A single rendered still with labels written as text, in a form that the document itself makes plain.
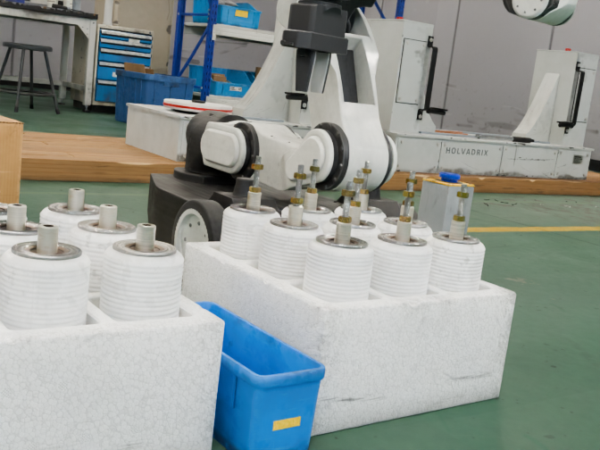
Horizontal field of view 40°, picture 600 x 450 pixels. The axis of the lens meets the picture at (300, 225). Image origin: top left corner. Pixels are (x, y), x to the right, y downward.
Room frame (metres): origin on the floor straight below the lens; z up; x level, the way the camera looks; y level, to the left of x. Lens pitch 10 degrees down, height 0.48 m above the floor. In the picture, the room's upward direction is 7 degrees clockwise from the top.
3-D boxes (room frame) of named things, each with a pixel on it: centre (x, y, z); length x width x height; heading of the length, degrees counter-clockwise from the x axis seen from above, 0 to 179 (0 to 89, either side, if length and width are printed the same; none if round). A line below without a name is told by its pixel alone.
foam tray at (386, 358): (1.31, -0.08, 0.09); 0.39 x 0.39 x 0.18; 37
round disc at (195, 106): (3.59, 0.51, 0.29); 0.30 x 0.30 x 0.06
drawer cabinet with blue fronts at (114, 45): (6.85, 1.71, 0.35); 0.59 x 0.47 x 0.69; 35
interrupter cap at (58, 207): (1.14, 0.32, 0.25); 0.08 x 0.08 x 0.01
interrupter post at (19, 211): (0.98, 0.35, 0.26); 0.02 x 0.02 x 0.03
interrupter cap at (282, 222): (1.24, 0.01, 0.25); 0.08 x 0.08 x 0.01
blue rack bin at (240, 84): (6.61, 0.76, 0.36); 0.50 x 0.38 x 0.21; 36
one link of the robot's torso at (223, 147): (2.06, 0.14, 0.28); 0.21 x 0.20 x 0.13; 35
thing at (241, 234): (1.33, 0.08, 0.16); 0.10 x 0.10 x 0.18
